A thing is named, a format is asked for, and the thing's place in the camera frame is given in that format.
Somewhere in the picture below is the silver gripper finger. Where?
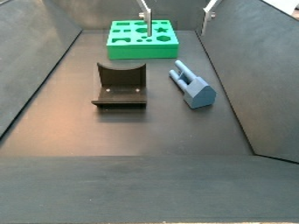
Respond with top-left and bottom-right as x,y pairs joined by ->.
136,0 -> 152,37
200,0 -> 220,35

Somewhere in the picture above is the black curved fixture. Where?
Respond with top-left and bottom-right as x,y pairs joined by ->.
90,63 -> 146,107

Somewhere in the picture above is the green shape sorter block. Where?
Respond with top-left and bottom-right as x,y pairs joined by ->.
106,20 -> 178,60

